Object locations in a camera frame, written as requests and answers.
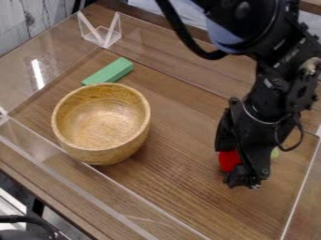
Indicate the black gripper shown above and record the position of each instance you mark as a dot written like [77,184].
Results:
[246,131]

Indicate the wooden bowl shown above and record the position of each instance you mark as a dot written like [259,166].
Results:
[100,123]

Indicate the clear acrylic corner bracket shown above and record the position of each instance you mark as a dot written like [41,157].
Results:
[102,36]

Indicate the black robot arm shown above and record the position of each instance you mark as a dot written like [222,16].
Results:
[261,29]

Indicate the red plush strawberry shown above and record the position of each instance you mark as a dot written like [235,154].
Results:
[254,163]

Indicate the green rectangular block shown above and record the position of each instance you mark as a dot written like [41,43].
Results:
[111,72]

